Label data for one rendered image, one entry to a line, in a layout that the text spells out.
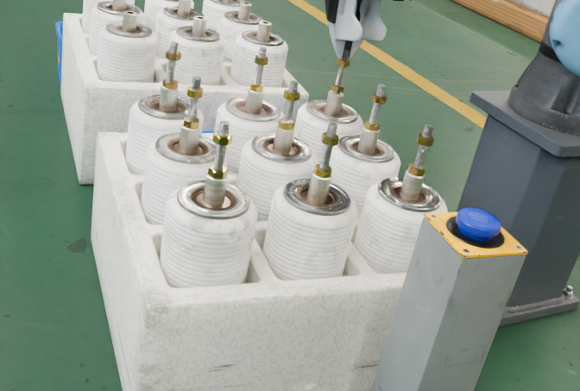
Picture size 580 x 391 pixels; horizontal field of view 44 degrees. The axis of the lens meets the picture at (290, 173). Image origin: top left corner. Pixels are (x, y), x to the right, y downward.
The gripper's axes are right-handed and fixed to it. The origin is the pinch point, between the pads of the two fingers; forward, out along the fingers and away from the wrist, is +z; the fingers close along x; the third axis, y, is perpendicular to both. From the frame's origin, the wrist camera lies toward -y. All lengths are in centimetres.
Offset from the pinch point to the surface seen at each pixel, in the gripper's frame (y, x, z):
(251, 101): -1.7, -12.5, 7.9
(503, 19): -109, 177, 33
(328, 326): 28.2, -18.5, 21.4
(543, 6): -97, 183, 24
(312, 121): 1.9, -4.4, 10.0
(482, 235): 40.7, -15.3, 2.4
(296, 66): -77, 53, 35
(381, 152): 13.5, -1.7, 9.4
